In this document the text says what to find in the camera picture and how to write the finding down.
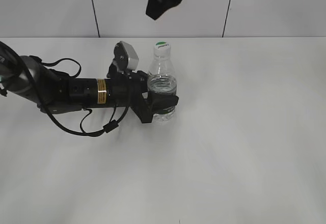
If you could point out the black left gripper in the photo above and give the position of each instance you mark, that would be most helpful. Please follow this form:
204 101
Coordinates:
126 88

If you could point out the clear Cestbon water bottle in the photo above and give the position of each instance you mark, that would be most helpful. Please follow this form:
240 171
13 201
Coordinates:
162 77

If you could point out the white green bottle cap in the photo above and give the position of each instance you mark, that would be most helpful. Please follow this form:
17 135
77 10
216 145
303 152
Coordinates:
162 49

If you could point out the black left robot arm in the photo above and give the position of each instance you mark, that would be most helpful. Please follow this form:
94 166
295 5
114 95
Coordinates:
28 77

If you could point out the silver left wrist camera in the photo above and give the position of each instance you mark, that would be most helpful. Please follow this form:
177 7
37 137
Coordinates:
125 57

